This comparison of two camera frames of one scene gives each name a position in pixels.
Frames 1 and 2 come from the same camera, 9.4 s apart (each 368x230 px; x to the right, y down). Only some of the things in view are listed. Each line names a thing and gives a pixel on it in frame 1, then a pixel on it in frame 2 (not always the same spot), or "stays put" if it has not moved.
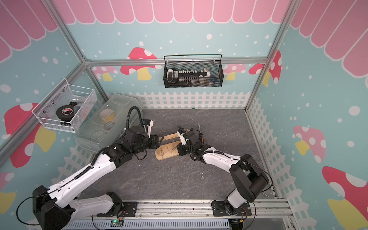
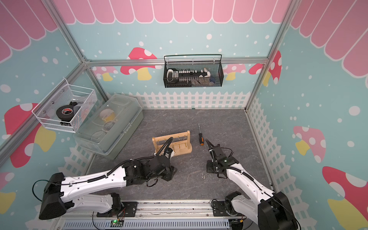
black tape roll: [65, 112] stays put
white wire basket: [64, 108] stays put
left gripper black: [155, 142] → [170, 173]
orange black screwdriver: [202, 141] stays put
